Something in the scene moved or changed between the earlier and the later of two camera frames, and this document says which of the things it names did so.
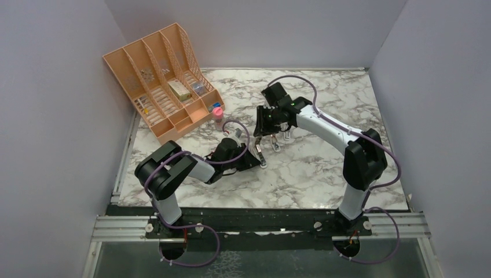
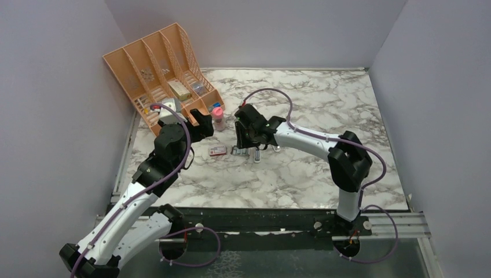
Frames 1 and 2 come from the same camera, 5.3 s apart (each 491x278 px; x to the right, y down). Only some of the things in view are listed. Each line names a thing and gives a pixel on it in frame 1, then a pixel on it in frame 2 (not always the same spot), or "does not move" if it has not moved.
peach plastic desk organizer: [167, 80] does not move
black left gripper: [249, 161] to [204, 129]
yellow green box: [181, 92] does not move
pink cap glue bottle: [218, 114] does not move
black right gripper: [261, 128] to [241, 142]
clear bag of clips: [199, 88] does not move
